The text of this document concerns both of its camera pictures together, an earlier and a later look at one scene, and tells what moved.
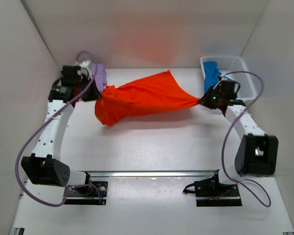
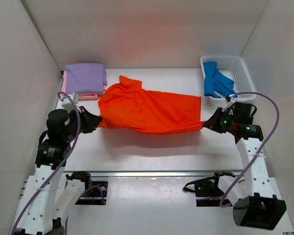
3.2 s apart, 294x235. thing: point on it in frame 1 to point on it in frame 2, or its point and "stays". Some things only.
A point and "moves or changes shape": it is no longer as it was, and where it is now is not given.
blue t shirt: (212, 74) stays
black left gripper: (93, 92) to (83, 119)
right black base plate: (209, 193) stays
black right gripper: (208, 99) to (220, 121)
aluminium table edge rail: (152, 174) stays
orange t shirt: (157, 93) moves or changes shape
